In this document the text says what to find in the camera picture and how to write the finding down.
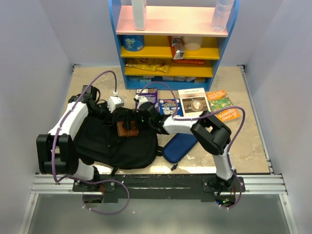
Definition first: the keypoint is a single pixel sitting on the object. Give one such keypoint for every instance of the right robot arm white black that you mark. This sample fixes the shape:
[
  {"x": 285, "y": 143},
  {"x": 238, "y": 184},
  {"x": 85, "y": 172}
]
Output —
[{"x": 211, "y": 133}]

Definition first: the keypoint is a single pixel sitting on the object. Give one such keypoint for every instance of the white plastic tub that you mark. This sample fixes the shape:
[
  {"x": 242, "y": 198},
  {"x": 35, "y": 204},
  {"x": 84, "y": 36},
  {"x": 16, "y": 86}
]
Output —
[{"x": 192, "y": 43}]

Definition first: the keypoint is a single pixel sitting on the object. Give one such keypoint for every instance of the white carton on shelf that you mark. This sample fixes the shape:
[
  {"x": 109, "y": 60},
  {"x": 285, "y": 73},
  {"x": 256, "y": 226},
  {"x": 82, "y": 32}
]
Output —
[{"x": 139, "y": 9}]

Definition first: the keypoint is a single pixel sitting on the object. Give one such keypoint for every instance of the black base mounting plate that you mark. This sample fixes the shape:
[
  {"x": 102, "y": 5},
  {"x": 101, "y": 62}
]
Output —
[{"x": 203, "y": 187}]

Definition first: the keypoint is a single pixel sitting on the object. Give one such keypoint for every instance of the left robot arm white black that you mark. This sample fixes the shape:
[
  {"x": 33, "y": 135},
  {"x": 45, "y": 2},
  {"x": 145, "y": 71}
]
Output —
[{"x": 55, "y": 149}]

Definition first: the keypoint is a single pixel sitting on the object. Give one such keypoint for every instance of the aluminium rail frame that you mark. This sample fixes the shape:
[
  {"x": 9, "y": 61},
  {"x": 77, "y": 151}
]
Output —
[{"x": 159, "y": 200}]

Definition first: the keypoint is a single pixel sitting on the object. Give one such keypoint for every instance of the blue zip pencil case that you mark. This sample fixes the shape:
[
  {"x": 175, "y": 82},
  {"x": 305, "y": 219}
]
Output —
[{"x": 178, "y": 147}]

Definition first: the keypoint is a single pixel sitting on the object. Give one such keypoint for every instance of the clear plastic bottle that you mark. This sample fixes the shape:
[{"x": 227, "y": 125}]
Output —
[{"x": 221, "y": 15}]

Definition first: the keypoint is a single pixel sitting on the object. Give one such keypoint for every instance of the blue comic book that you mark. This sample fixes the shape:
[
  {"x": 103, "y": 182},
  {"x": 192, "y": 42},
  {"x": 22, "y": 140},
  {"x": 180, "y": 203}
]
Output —
[{"x": 169, "y": 107}]

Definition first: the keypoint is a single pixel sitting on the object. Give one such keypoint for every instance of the blue shelf unit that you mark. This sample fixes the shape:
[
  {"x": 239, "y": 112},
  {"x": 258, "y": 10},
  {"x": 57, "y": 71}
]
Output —
[{"x": 197, "y": 69}]

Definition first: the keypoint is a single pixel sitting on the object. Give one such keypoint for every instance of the black backpack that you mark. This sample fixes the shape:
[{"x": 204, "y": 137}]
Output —
[{"x": 97, "y": 141}]

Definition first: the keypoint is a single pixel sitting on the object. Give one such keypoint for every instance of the purple book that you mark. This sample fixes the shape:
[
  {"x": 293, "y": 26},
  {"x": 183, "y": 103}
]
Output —
[{"x": 152, "y": 96}]

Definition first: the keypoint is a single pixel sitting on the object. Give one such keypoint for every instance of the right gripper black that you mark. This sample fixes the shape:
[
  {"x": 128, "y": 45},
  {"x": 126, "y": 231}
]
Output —
[{"x": 126, "y": 124}]

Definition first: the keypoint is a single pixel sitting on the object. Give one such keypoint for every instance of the silver orange snack bag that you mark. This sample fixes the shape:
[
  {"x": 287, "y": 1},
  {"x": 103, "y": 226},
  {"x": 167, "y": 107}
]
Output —
[{"x": 177, "y": 47}]

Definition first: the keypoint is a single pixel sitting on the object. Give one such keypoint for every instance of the blue round tin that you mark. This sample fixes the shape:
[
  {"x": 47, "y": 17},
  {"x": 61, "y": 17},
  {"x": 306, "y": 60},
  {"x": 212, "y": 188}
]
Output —
[{"x": 133, "y": 43}]

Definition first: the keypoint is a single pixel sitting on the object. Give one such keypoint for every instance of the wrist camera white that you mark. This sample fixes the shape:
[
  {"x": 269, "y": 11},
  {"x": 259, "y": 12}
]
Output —
[
  {"x": 140, "y": 100},
  {"x": 114, "y": 102}
]

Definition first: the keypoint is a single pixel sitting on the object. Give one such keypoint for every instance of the yellow chips bag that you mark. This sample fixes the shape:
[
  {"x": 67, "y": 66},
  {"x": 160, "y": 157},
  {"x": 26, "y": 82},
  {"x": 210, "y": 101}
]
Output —
[{"x": 148, "y": 64}]

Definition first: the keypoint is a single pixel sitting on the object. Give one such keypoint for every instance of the orange treehouse book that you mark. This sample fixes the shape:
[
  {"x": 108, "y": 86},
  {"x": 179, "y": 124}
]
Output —
[{"x": 219, "y": 100}]

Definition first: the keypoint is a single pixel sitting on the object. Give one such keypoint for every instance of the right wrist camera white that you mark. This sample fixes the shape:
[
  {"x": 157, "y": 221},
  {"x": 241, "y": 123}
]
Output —
[{"x": 140, "y": 100}]

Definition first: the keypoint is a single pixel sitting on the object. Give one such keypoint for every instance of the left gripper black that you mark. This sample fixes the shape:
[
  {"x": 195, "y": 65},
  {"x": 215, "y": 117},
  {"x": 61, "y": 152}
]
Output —
[{"x": 105, "y": 106}]

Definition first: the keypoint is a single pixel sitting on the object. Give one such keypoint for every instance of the brown leather wallet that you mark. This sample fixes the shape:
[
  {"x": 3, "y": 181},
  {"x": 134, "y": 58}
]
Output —
[{"x": 122, "y": 130}]

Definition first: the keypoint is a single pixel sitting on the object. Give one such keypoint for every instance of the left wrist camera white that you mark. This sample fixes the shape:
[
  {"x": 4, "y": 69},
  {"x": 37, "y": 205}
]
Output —
[{"x": 114, "y": 102}]

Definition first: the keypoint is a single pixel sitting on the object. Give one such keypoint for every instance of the white coffee cover book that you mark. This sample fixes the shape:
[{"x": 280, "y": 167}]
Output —
[{"x": 193, "y": 102}]

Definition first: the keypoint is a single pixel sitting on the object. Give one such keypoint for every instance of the orange flat box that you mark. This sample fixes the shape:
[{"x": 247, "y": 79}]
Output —
[{"x": 189, "y": 61}]

